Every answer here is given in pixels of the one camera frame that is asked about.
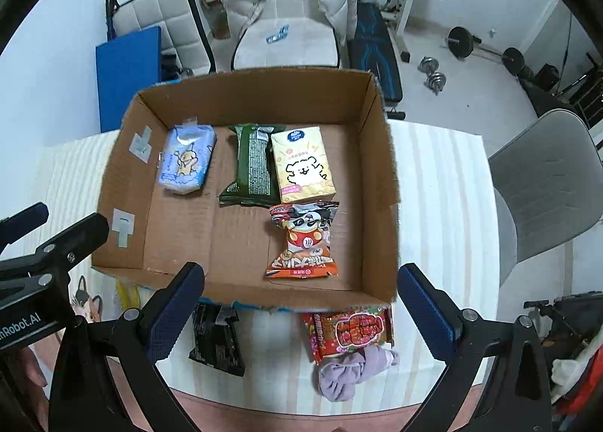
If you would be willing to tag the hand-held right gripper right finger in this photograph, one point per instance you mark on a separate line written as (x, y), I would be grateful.
(429, 319)

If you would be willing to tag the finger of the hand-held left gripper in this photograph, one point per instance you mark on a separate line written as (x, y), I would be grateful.
(80, 234)
(26, 217)

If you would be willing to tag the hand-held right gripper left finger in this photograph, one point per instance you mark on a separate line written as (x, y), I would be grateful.
(175, 319)

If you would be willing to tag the black snack packet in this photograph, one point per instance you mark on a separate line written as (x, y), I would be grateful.
(216, 342)

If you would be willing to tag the red snack packet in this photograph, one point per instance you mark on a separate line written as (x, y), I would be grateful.
(353, 330)

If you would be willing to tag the brown cardboard box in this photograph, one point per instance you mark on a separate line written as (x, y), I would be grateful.
(235, 243)

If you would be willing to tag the purple cloth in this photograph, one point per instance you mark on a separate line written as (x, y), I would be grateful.
(344, 375)

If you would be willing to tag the person's left hand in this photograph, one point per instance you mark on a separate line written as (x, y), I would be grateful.
(32, 373)

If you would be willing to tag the cat printed cloth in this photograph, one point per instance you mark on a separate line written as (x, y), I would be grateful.
(92, 305)

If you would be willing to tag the blue tissue pack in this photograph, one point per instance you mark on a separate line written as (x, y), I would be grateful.
(186, 158)

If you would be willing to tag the orange panda print snack packet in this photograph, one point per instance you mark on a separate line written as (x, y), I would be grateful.
(304, 243)

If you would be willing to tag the white and red clothes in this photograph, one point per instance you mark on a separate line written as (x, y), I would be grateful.
(579, 375)

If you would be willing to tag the blue board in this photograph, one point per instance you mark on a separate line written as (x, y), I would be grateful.
(125, 78)

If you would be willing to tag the green snack packet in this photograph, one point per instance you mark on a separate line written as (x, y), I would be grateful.
(252, 163)

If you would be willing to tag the grey chair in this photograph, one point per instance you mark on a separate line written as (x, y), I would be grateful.
(541, 177)

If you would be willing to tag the cream dog print tissue pack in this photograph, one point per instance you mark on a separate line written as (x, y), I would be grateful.
(304, 168)

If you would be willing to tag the white quilted chair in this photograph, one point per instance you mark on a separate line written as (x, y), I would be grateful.
(160, 12)

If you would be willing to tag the chrome dumbbell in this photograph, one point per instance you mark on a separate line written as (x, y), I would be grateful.
(436, 82)
(429, 64)

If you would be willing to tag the black metal rack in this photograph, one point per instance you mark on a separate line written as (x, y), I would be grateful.
(565, 83)

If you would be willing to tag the black blue weight bench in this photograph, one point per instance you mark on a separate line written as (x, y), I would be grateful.
(377, 50)

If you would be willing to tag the short barbell with black plates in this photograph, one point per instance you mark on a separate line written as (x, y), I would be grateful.
(461, 42)

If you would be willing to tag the small blue wrapper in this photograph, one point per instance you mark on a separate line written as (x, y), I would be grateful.
(277, 34)

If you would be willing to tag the white office chair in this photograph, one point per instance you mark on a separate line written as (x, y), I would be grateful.
(292, 48)

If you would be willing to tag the black folding frame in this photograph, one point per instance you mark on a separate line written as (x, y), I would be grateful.
(565, 314)

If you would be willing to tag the brown wooden frame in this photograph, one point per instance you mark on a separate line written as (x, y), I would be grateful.
(212, 8)

